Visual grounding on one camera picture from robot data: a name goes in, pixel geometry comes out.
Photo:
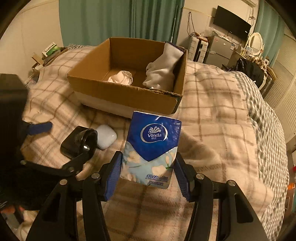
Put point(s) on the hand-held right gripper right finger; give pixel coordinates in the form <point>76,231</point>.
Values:
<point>182,176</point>

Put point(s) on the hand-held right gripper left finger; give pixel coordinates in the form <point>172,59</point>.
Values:
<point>113,176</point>

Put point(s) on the black bag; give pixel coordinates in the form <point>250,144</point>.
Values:
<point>249,69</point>

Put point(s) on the crumpled white plastic wrap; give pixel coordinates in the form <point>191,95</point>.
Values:
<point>120,77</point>

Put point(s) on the silver refrigerator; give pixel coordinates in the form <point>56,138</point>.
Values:
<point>218,49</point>

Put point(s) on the beige plaid blanket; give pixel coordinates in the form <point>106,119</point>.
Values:
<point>219,115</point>

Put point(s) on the small black box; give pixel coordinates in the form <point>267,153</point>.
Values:
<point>70,141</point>

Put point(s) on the green and white carton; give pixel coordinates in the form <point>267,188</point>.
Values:
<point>51,49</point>

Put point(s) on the green curtain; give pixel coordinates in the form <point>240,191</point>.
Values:
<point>92,20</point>
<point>270,23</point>

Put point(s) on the white knit glove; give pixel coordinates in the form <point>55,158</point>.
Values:
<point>159,67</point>

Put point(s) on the cardboard box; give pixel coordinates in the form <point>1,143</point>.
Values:
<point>120,102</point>

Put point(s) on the grey checked bed sheet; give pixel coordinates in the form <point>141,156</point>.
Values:
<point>266,129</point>

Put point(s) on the white louvered wardrobe door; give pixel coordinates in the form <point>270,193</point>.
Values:
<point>285,92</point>

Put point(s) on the black wall television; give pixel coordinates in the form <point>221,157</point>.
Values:
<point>231,20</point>

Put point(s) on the blue tissue pack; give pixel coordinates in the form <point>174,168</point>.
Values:
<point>150,148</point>

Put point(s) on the white drawer cabinet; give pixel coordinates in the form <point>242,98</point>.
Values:
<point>196,48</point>

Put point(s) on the white earbuds case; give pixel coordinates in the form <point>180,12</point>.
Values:
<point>106,137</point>

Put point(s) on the white oval mirror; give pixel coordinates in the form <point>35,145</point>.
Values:
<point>255,44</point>

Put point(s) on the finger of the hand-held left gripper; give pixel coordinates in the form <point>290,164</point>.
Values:
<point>40,128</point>
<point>69,167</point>

